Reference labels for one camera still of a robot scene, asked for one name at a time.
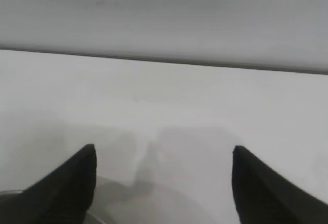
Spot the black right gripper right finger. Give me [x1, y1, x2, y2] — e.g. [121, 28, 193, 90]
[232, 146, 328, 224]

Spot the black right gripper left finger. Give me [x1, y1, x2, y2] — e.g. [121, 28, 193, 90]
[0, 144, 97, 224]

